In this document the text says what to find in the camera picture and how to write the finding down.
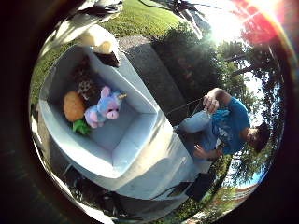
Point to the spotted leopard plush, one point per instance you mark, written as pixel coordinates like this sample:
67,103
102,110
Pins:
85,82

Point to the pink blue unicorn plush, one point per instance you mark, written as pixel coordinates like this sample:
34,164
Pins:
106,109

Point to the white rectangular plastic container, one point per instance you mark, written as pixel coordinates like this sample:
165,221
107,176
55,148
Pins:
130,137

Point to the orange carrot plush green leaves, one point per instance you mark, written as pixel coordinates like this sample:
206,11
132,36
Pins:
74,109

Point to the person in blue shirt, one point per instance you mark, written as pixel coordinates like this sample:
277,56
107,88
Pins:
224,124

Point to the black square box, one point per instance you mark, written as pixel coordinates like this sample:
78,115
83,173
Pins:
201,186

